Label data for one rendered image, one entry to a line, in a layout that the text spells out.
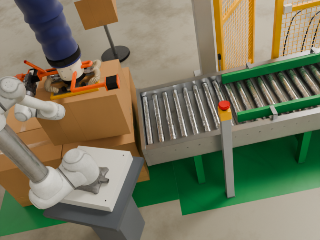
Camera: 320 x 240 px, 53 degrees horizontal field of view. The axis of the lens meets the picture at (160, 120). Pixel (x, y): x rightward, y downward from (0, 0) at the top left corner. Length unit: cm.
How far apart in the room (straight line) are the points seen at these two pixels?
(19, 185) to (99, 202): 119
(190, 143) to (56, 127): 98
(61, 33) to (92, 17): 182
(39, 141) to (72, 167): 109
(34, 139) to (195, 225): 151
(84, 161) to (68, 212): 38
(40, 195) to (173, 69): 255
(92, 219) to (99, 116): 71
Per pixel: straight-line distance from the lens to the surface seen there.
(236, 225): 262
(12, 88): 149
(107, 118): 228
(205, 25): 328
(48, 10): 198
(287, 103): 250
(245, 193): 275
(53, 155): 270
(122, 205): 195
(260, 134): 247
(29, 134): 300
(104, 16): 386
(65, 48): 210
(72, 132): 242
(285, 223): 266
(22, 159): 170
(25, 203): 323
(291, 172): 289
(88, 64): 223
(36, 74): 234
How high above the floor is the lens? 238
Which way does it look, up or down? 45 degrees down
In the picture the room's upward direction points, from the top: 16 degrees counter-clockwise
